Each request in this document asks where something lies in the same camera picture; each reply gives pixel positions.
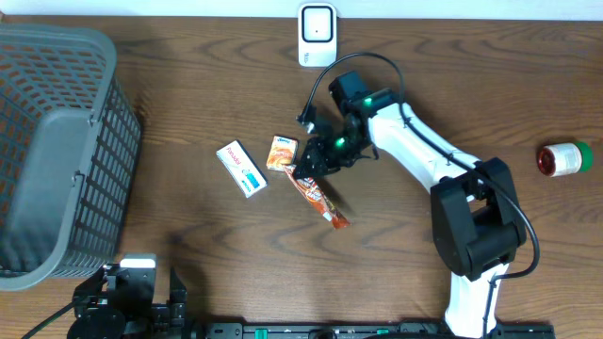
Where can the white barcode scanner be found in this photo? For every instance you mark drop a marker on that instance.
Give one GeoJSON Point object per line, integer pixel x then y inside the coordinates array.
{"type": "Point", "coordinates": [317, 35]}

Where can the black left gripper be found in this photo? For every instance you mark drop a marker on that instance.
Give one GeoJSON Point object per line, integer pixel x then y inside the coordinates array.
{"type": "Point", "coordinates": [87, 295]}

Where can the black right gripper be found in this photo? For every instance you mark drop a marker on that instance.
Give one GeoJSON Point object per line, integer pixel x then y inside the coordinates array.
{"type": "Point", "coordinates": [313, 151]}

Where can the orange small carton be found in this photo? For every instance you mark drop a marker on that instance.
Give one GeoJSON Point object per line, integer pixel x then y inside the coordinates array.
{"type": "Point", "coordinates": [282, 153]}

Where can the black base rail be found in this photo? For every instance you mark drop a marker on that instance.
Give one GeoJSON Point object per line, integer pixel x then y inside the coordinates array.
{"type": "Point", "coordinates": [419, 329]}

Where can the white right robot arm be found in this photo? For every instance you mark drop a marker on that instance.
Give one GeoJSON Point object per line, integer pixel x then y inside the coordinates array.
{"type": "Point", "coordinates": [477, 223]}

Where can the red chocolate bar wrapper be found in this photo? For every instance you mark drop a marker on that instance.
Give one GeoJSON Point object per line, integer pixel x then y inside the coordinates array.
{"type": "Point", "coordinates": [311, 191]}

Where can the dark grey plastic basket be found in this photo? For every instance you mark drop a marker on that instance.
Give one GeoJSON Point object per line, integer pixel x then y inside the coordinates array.
{"type": "Point", "coordinates": [70, 144]}

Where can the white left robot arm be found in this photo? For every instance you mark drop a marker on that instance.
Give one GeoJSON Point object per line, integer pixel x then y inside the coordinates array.
{"type": "Point", "coordinates": [76, 332]}

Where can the white blue medicine box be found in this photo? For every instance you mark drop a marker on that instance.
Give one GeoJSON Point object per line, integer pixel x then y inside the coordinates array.
{"type": "Point", "coordinates": [241, 167]}

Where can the white jar green lid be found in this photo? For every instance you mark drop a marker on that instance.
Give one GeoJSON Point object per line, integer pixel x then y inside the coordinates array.
{"type": "Point", "coordinates": [565, 159]}

